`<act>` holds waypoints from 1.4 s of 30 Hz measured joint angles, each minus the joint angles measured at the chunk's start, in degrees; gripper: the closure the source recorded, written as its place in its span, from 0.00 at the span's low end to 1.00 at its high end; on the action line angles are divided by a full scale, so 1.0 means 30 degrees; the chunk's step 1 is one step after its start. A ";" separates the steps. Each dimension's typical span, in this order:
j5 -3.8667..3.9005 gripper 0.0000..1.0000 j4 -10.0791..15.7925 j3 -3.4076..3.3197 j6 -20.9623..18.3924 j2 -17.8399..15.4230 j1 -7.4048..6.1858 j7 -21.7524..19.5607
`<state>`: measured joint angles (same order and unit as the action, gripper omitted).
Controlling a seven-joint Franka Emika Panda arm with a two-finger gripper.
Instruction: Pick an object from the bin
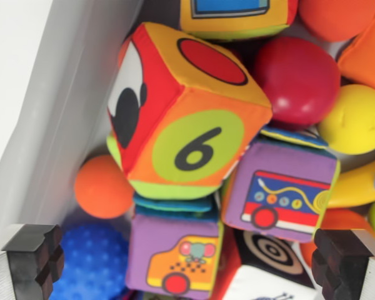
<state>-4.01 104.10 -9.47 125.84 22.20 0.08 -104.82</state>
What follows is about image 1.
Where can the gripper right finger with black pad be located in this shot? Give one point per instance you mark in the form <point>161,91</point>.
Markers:
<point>343,265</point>

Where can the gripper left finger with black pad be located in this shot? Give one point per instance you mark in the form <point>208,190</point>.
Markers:
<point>31,265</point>

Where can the large fabric cube number six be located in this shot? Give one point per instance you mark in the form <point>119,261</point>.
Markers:
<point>181,125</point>

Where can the grey plastic bin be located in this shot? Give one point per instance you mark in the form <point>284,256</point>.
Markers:
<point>50,125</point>

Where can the blue bumpy rubber ball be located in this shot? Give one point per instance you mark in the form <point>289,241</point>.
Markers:
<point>90,262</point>

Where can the white fabric cube bird print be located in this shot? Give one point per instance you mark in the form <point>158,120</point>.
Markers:
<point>268,250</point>

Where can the yellow curved soft block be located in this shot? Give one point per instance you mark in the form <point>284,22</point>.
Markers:
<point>353,187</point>

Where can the purple fabric cube fire truck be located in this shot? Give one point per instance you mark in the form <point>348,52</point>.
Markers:
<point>281,193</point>

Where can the purple fabric cube orange car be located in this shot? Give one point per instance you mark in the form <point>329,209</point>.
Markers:
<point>175,256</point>

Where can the smooth yellow ball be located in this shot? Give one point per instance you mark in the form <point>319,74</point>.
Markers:
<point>353,122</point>

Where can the dark red ball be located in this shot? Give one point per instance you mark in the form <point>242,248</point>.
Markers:
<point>297,81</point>

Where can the orange soft cube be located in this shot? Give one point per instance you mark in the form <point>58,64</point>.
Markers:
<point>368,56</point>

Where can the yellow fabric cube ABC book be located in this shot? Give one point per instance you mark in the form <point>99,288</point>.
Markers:
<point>237,18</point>

